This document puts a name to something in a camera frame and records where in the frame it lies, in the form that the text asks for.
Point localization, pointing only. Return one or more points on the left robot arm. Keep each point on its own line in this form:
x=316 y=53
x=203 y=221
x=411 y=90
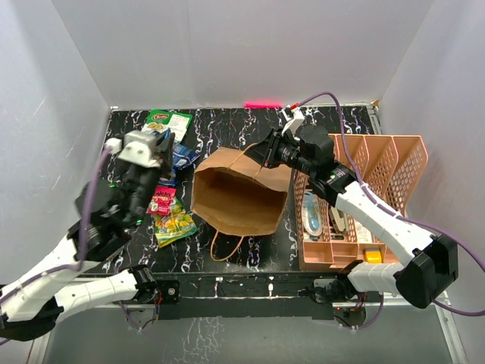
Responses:
x=111 y=205

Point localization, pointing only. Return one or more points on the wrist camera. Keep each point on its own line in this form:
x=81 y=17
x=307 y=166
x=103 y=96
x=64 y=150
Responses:
x=136 y=148
x=293 y=117

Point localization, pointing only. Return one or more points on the white card packet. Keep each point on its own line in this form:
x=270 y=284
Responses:
x=363 y=235

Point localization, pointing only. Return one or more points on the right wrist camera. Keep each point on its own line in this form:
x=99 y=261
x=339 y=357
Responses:
x=293 y=117

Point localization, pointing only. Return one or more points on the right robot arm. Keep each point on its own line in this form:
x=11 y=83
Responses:
x=427 y=263

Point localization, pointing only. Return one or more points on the beige stapler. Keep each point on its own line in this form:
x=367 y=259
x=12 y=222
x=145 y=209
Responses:
x=338 y=220

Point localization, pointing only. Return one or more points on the pink plastic desk organizer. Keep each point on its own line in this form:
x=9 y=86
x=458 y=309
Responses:
x=391 y=167

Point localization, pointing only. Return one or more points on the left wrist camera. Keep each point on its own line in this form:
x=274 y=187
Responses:
x=136 y=148

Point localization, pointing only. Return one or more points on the yellow eraser block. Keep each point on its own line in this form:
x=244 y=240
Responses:
x=373 y=255

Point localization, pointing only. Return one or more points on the pink tape strip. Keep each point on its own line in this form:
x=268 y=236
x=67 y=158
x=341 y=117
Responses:
x=262 y=104

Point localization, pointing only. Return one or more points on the green yellow snack packet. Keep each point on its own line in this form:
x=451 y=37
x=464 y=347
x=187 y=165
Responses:
x=175 y=226

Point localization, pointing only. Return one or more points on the brown paper bag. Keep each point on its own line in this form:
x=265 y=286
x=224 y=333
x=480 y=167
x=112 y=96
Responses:
x=238 y=197

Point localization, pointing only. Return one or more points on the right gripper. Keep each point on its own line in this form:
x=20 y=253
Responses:
x=265 y=152

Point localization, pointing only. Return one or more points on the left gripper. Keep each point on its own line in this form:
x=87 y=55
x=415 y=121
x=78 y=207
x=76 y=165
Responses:
x=166 y=153

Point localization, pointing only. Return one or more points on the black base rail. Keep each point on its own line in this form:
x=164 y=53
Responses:
x=247 y=294

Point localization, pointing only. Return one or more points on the blue white toothbrush pack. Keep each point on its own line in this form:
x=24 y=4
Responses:
x=311 y=215

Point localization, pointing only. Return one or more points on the pink red candy packet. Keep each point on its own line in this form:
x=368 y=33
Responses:
x=161 y=201

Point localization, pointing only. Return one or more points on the dark blue nutrition-label packet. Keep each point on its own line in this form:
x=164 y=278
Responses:
x=183 y=157

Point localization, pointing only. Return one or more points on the green white snack bag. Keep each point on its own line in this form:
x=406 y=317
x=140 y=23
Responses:
x=159 y=120

